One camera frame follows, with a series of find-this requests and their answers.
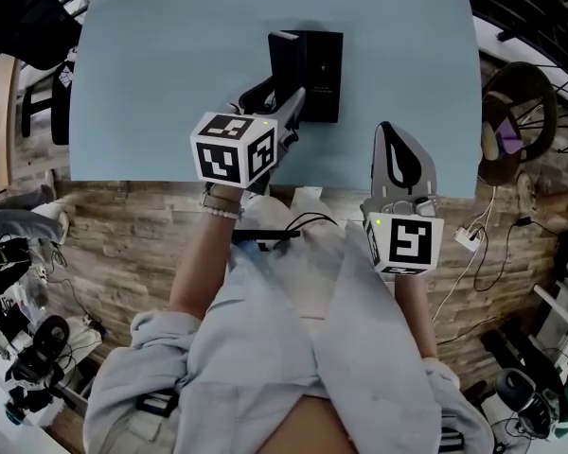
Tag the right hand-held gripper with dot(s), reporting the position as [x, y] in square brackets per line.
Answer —
[409, 241]

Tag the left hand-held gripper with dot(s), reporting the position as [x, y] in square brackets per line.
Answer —
[220, 156]

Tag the black telephone base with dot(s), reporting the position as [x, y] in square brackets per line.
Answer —
[324, 88]

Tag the person's left forearm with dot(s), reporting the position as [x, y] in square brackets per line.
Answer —
[201, 263]

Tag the person's right forearm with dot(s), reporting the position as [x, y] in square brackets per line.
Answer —
[414, 315]

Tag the white power adapter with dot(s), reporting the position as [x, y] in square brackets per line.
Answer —
[467, 239]

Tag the beige wrist band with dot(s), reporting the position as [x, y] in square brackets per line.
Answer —
[218, 200]

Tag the black bar device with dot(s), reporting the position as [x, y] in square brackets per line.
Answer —
[265, 235]

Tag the purple cushion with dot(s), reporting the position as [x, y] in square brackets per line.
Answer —
[509, 137]

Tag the brown wicker chair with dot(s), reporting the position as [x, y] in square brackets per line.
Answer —
[525, 111]

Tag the black stool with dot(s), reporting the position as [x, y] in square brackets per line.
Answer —
[59, 107]

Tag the light blue sweatshirt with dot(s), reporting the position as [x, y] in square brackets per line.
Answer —
[246, 357]

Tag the black office chair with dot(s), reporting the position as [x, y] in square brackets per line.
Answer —
[38, 22]

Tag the black camera equipment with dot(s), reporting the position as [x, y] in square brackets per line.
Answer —
[40, 357]

